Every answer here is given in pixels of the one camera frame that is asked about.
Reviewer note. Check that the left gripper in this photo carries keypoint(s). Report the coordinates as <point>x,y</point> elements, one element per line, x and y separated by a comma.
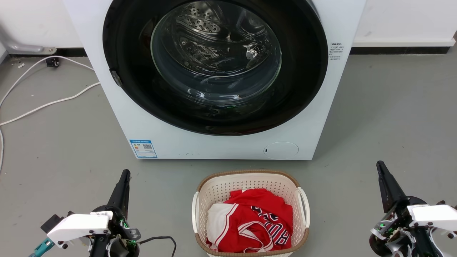
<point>119,246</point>

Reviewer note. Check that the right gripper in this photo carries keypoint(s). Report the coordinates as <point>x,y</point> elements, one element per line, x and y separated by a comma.
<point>400,235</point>

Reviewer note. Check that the white perforated laundry basket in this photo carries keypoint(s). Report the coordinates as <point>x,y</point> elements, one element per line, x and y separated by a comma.
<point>217,187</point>

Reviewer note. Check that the blue energy label sticker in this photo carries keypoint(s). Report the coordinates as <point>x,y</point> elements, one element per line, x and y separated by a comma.
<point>143,149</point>

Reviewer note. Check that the white front-load washing machine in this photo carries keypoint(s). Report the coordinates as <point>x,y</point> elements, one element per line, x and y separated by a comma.
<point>150,132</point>

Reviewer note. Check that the white garment with red trim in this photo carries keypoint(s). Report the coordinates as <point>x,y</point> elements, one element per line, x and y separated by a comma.
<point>219,223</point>

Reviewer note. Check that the round white filter cover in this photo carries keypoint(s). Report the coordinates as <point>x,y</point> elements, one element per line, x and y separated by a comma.
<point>281,150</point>

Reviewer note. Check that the grey door latch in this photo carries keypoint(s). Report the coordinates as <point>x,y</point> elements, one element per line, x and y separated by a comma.
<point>115,78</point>

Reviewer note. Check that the red sports jersey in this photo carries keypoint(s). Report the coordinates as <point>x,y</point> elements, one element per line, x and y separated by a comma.
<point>257,221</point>

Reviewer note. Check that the black round washer door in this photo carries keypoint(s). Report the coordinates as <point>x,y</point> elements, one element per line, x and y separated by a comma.
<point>125,53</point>

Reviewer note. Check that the small black floor fitting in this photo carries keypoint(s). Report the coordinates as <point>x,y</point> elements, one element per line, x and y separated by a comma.
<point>53,62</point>

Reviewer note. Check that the small printed text sticker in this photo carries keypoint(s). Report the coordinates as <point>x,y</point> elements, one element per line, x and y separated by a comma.
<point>336,51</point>

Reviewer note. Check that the steel washer drum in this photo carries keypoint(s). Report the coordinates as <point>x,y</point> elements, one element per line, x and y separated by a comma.
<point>203,25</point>

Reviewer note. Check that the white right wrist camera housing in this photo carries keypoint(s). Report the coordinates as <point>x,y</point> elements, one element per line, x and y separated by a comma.
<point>433,216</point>

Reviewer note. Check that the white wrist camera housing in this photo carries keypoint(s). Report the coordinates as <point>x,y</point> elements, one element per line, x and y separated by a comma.
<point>78,226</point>
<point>433,216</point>

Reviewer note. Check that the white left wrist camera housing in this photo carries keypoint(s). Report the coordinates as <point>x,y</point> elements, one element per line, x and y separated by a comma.
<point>78,226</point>

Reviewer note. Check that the grey wall pipe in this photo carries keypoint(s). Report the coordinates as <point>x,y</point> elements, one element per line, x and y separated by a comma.
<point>21,47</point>

